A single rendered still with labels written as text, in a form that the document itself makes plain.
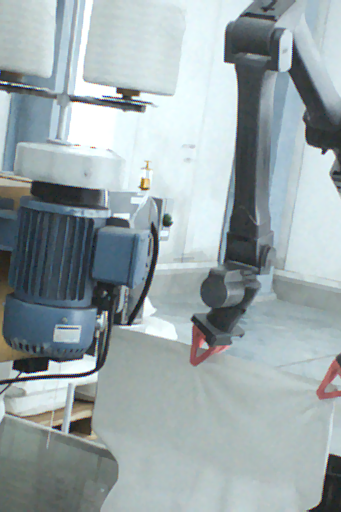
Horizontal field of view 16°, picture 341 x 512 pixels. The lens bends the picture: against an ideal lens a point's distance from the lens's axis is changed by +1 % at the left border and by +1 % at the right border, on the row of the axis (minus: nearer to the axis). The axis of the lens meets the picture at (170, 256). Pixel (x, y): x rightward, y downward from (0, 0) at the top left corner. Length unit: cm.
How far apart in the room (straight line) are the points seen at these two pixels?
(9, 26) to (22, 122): 615
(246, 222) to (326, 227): 879
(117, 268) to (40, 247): 13
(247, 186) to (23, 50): 47
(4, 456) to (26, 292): 103
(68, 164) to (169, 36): 31
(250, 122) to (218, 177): 869
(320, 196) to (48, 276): 906
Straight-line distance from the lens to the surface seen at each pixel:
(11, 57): 216
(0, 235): 196
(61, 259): 189
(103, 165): 187
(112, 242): 189
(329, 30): 1101
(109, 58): 200
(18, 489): 289
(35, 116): 823
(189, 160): 1025
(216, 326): 215
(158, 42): 200
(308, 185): 1095
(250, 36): 199
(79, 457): 277
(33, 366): 219
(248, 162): 205
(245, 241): 211
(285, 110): 1068
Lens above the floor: 149
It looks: 6 degrees down
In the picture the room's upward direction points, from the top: 8 degrees clockwise
